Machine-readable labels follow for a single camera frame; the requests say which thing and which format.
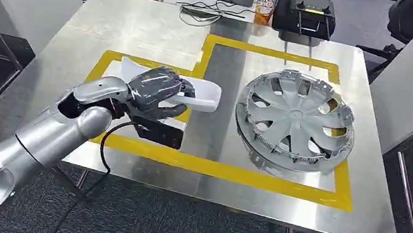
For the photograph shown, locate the silver wheel hubcap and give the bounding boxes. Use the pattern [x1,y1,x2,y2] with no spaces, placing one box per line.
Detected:
[225,60,365,188]

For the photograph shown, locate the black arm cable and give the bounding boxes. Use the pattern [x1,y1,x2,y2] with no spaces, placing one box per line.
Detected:
[49,109,140,233]

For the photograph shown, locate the black office chair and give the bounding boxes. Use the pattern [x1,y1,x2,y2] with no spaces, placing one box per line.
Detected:
[352,0,413,87]

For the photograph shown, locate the plastic drink cup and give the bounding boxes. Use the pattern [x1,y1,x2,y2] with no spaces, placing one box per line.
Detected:
[251,0,282,28]

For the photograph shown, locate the steel workbench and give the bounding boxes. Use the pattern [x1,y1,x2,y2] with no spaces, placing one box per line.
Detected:
[0,0,413,233]

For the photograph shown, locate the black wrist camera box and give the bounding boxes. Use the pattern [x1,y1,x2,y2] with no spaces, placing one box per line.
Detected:
[128,113,188,152]

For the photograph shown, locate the black loose cables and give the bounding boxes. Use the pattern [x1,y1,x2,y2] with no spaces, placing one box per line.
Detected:
[172,0,252,36]

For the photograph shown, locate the black carry case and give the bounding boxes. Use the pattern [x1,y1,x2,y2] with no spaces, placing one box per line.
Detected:
[269,0,341,42]

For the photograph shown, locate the white plastic part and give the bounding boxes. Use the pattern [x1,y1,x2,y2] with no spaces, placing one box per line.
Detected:
[114,56,226,116]

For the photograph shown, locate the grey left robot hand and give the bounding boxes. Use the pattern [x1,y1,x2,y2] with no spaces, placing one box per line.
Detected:
[122,61,201,126]

